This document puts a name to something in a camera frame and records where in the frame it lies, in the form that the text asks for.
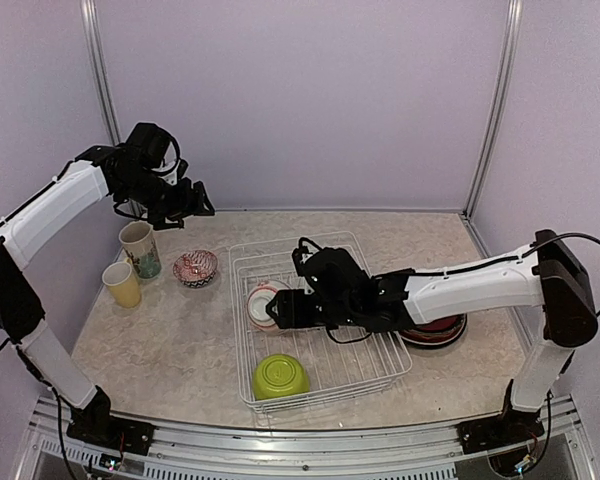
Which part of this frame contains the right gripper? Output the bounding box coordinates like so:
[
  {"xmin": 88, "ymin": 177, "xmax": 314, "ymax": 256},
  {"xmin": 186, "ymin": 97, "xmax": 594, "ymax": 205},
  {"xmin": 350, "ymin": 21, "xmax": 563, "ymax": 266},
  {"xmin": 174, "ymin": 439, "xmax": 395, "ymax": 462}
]
[{"xmin": 268, "ymin": 287, "xmax": 359, "ymax": 327}]

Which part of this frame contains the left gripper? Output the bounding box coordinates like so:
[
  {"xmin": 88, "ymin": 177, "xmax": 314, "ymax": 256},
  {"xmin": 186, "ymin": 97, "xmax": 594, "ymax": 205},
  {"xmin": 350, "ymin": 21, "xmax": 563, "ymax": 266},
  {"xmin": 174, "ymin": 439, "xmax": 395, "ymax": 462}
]
[{"xmin": 119, "ymin": 168, "xmax": 215, "ymax": 230}]

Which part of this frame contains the white red patterned bowl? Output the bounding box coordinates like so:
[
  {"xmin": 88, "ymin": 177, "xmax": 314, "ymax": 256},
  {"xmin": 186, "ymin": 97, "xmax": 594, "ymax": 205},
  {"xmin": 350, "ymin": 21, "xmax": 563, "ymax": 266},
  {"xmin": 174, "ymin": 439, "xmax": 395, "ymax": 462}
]
[{"xmin": 246, "ymin": 279, "xmax": 290, "ymax": 334}]

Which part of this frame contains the teal floral mug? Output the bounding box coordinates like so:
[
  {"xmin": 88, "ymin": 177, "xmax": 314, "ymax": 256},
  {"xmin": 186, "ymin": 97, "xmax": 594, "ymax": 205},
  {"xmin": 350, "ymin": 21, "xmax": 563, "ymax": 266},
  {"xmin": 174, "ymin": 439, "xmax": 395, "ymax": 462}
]
[{"xmin": 118, "ymin": 221, "xmax": 162, "ymax": 280}]

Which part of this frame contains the blue white patterned bowl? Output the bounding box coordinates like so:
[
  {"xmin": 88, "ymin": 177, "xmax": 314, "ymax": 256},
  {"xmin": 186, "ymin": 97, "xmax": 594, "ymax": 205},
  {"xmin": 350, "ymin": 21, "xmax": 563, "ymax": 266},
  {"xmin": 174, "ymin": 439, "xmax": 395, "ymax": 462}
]
[{"xmin": 172, "ymin": 250, "xmax": 218, "ymax": 289}]

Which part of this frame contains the lime green bowl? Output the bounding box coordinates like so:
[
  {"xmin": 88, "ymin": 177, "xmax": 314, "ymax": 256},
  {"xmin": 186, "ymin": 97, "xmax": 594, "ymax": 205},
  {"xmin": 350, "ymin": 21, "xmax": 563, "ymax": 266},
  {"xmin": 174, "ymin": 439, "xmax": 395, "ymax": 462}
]
[{"xmin": 252, "ymin": 354, "xmax": 310, "ymax": 400}]

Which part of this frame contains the pale yellow cup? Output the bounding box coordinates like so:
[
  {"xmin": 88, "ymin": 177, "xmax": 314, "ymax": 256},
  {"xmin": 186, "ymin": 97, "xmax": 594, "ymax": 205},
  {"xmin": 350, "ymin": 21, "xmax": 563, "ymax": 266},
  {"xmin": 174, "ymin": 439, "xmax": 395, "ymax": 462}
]
[{"xmin": 101, "ymin": 259, "xmax": 142, "ymax": 308}]

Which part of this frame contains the black rimmed beige plate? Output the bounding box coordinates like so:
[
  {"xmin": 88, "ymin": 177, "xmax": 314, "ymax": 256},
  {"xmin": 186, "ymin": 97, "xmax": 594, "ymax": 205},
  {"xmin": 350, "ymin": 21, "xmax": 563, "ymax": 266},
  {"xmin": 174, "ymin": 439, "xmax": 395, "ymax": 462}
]
[{"xmin": 402, "ymin": 314, "xmax": 468, "ymax": 348}]

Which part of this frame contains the red teal floral plate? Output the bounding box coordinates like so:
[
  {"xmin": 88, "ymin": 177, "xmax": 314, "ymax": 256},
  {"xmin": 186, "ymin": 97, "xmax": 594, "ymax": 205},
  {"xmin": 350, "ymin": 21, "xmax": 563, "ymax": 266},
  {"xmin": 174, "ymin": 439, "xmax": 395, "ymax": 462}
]
[{"xmin": 399, "ymin": 314, "xmax": 466, "ymax": 344}]

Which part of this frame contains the pink polka dot plate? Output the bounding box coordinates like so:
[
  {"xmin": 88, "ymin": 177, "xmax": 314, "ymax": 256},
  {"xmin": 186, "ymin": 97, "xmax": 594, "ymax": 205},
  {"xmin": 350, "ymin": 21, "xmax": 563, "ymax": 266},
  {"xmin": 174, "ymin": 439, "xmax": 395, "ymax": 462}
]
[{"xmin": 400, "ymin": 314, "xmax": 466, "ymax": 338}]

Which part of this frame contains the teal red flower plate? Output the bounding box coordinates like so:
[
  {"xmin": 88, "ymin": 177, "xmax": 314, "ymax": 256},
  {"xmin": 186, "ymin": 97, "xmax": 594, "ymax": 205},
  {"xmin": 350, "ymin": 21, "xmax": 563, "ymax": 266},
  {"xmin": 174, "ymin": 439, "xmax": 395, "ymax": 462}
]
[{"xmin": 419, "ymin": 314, "xmax": 465, "ymax": 332}]

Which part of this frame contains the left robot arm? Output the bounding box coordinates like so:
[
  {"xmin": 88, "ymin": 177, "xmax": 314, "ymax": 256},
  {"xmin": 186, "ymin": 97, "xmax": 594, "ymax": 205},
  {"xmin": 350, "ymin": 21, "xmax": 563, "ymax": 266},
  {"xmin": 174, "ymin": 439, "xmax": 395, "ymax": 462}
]
[{"xmin": 0, "ymin": 144, "xmax": 215, "ymax": 445}]

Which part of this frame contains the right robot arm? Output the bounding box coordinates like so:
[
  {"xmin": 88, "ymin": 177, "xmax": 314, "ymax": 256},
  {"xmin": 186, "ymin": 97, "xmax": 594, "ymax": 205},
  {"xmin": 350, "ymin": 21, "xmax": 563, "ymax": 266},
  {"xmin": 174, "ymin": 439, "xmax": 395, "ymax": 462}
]
[{"xmin": 266, "ymin": 229, "xmax": 600, "ymax": 444}]

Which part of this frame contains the white wire dish rack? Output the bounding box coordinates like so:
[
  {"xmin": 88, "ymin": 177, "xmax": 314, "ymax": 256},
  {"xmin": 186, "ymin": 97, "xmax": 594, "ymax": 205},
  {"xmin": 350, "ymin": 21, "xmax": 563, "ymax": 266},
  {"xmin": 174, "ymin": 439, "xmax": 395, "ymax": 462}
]
[{"xmin": 228, "ymin": 237, "xmax": 413, "ymax": 413}]

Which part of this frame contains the left aluminium frame post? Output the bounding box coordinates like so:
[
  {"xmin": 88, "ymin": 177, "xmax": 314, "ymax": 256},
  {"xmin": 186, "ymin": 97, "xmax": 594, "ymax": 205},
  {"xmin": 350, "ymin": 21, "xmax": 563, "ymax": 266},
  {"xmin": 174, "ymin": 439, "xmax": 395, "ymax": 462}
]
[{"xmin": 80, "ymin": 0, "xmax": 121, "ymax": 145}]

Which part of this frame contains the aluminium frame post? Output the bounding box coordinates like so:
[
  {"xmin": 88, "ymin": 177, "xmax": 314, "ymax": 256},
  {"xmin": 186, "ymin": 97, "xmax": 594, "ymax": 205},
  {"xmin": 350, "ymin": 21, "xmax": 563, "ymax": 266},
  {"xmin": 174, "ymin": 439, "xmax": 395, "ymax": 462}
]
[
  {"xmin": 462, "ymin": 0, "xmax": 524, "ymax": 219},
  {"xmin": 80, "ymin": 0, "xmax": 121, "ymax": 145}
]

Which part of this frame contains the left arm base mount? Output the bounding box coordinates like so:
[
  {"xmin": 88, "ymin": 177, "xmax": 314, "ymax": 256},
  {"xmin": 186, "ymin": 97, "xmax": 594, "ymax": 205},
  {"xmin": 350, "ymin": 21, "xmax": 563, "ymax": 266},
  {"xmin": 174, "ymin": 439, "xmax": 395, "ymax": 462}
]
[{"xmin": 67, "ymin": 416, "xmax": 156, "ymax": 456}]

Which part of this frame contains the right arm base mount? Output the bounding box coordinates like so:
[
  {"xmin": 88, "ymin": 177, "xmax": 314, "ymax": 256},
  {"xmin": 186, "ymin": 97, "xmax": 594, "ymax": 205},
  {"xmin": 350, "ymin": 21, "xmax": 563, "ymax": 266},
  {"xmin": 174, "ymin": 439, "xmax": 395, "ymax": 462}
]
[{"xmin": 456, "ymin": 416, "xmax": 545, "ymax": 454}]

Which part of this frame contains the front aluminium rail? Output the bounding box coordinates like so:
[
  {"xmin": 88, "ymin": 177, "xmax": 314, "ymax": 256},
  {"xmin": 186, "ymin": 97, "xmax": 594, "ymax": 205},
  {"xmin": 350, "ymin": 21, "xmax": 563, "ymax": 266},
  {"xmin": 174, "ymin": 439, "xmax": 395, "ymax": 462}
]
[{"xmin": 27, "ymin": 394, "xmax": 586, "ymax": 480}]

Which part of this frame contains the right aluminium frame post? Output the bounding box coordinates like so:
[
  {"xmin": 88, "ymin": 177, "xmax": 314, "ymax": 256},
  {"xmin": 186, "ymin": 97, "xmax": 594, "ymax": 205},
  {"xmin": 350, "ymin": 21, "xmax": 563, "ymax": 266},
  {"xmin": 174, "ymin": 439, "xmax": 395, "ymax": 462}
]
[{"xmin": 462, "ymin": 0, "xmax": 524, "ymax": 219}]

